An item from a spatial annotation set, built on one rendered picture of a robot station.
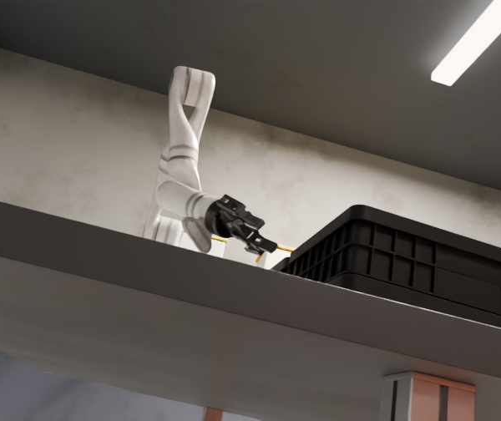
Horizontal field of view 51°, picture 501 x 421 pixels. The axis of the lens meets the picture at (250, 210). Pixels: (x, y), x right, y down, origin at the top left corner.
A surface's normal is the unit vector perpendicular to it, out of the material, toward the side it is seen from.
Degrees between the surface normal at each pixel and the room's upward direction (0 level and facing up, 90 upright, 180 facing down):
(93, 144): 90
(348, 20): 180
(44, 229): 90
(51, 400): 90
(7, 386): 90
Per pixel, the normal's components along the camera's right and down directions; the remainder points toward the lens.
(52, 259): 0.20, -0.36
